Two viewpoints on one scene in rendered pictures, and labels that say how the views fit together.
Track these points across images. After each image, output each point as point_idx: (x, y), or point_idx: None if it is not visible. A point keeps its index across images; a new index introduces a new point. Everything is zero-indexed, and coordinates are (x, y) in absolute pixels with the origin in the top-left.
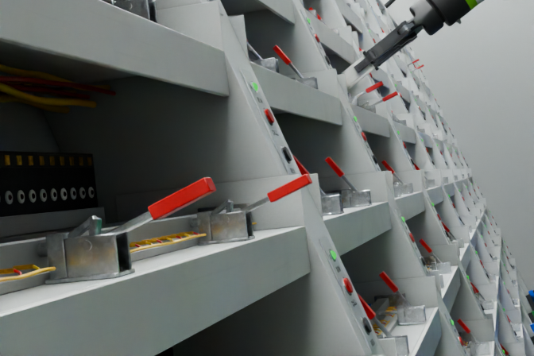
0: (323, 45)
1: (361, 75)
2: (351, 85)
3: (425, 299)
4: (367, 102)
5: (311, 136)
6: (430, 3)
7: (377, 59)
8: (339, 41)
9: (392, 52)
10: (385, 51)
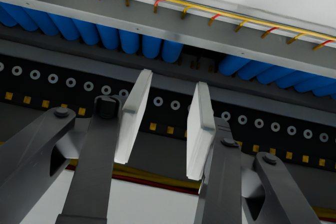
0: (324, 220)
1: (144, 95)
2: (151, 76)
3: None
4: None
5: None
6: None
7: (240, 159)
8: (49, 216)
9: (85, 177)
10: (307, 205)
